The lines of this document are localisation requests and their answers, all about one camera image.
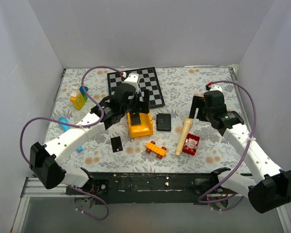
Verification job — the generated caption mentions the black leather card holder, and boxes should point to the black leather card holder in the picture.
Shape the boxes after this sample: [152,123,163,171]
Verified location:
[156,113,171,132]

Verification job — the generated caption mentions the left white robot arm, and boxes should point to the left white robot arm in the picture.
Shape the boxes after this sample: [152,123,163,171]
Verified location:
[30,83,150,194]

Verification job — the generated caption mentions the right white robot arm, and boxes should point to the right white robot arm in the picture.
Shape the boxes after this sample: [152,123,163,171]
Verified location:
[189,90,291,213]

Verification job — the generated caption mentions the black card on table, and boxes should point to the black card on table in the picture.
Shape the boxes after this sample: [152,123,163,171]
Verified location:
[111,136,123,153]

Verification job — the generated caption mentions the cream toy microphone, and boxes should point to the cream toy microphone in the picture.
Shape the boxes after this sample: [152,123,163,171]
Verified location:
[175,117,193,156]

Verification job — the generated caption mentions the black white chessboard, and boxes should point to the black white chessboard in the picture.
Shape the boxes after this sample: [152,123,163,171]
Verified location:
[107,67,165,109]

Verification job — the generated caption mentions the yellow plastic bin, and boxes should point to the yellow plastic bin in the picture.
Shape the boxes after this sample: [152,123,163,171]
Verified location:
[127,113,153,138]

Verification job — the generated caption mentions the red owl toy block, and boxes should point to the red owl toy block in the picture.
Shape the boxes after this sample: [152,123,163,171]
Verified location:
[182,133,200,156]

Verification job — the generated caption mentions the floral table mat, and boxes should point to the floral table mat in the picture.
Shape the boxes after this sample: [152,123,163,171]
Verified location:
[64,67,246,173]

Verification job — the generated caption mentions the colourful stacked toy blocks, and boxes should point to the colourful stacked toy blocks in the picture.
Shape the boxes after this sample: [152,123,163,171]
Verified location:
[70,86,88,110]

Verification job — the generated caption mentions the orange toy car block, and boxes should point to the orange toy car block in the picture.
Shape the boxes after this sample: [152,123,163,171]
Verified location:
[145,141,167,159]

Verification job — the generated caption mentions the blue toy microphone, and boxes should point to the blue toy microphone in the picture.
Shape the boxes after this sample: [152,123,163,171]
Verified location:
[58,116,83,153]

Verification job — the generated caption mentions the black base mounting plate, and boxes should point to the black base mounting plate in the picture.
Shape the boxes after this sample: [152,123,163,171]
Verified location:
[65,172,241,206]

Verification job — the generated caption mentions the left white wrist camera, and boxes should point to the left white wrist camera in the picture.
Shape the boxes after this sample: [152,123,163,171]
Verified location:
[124,73,140,93]

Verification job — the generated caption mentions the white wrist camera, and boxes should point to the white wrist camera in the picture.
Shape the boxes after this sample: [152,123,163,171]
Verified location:
[205,82,223,93]
[124,73,140,93]

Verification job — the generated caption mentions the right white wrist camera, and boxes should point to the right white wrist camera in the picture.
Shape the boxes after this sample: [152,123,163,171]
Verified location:
[205,82,223,93]

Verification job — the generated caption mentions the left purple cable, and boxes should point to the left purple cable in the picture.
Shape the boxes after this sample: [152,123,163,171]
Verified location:
[19,66,127,220]

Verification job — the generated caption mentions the aluminium frame rail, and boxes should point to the aluminium frame rail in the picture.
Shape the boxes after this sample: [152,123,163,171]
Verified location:
[11,176,76,233]

